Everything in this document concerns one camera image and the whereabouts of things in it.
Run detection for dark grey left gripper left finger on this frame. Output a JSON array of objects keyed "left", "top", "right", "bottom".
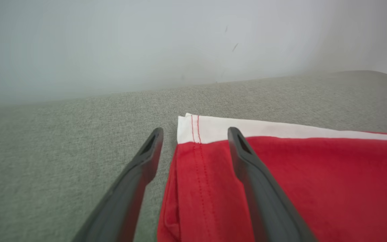
[{"left": 72, "top": 127, "right": 165, "bottom": 242}]

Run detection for red shorts with white hem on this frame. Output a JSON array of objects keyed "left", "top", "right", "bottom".
[{"left": 157, "top": 113, "right": 387, "bottom": 242}]

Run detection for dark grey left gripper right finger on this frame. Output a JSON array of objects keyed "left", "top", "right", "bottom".
[{"left": 227, "top": 127, "right": 318, "bottom": 242}]

